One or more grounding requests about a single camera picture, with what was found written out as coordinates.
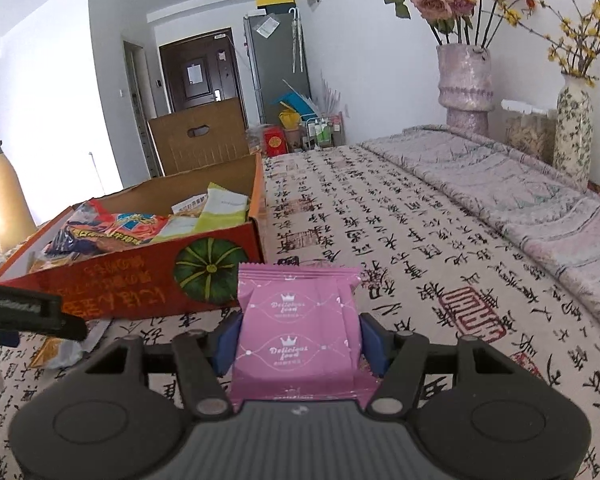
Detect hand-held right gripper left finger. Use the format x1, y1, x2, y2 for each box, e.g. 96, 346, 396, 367
82, 312, 243, 418

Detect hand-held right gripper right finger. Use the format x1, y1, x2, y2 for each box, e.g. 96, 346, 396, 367
357, 312, 523, 417

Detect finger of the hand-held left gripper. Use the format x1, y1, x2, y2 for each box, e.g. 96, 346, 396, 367
59, 311, 89, 342

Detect pink snack packet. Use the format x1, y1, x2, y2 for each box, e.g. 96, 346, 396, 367
229, 262, 383, 408

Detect orange cardboard box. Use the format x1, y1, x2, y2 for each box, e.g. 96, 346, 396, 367
0, 152, 266, 321

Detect orange white snack packet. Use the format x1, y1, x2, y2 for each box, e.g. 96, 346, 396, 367
30, 337, 83, 368

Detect red blue snack packet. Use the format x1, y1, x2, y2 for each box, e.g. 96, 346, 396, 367
42, 199, 173, 261

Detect yellow thermos jug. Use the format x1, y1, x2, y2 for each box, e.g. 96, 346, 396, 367
0, 134, 38, 251

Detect green white snack packet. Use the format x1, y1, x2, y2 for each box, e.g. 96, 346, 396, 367
194, 182, 251, 233

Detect pink grey folded blanket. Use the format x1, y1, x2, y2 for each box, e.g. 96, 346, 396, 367
357, 124, 600, 341

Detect red gift box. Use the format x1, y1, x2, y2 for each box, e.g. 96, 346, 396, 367
262, 125, 288, 157

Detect pale dried reeds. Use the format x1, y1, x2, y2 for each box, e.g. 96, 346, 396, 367
317, 72, 346, 116

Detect blue folder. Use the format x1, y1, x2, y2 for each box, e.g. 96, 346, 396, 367
271, 80, 321, 111

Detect clear plastic jar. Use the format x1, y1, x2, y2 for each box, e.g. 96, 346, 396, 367
500, 97, 558, 166

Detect dark brown door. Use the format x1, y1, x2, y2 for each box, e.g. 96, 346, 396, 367
159, 27, 245, 115

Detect grey refrigerator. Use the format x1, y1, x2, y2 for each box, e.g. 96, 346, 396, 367
243, 7, 311, 128

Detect pink textured vase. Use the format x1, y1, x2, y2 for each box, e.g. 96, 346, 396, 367
436, 42, 493, 138

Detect floral ceramic vase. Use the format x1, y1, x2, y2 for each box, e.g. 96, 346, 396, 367
552, 72, 595, 191

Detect white folded umbrella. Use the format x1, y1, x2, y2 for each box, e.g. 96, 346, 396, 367
287, 7, 306, 73

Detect clear document pouch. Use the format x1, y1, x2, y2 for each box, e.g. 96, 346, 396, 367
256, 14, 282, 38

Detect dried pink rose bouquet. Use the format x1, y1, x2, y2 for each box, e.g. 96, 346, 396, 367
359, 0, 516, 46

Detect wire storage cart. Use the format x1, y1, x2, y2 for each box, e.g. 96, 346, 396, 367
302, 115, 346, 151

